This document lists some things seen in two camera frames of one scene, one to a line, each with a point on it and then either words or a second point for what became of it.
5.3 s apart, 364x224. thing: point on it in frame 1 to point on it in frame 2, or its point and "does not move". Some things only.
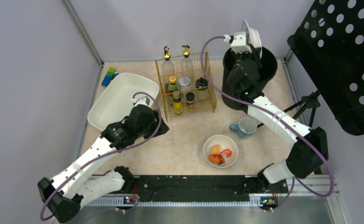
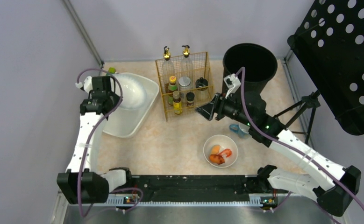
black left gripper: [158, 128] to [100, 93]
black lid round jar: [201, 84] does not move
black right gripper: [242, 58] to [218, 106]
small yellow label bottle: [177, 102] does not move
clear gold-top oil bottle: [187, 64] does not move
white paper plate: [252, 37] to [134, 93]
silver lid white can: [184, 83] does not move
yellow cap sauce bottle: [172, 87] does not move
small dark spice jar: [190, 99] does not move
